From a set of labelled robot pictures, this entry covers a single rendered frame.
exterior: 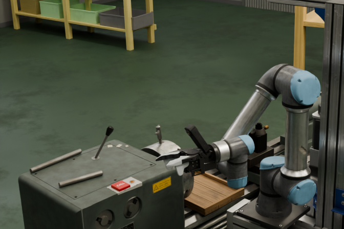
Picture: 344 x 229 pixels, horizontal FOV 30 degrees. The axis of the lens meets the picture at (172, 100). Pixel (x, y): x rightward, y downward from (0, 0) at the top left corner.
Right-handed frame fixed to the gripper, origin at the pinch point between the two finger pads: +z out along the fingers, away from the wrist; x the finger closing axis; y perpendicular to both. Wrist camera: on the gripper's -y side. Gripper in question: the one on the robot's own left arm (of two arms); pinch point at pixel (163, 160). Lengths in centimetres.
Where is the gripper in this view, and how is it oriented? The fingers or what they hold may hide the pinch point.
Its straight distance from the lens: 220.9
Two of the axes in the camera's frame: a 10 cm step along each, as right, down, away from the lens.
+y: 1.0, 9.7, 2.3
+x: -4.5, -1.6, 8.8
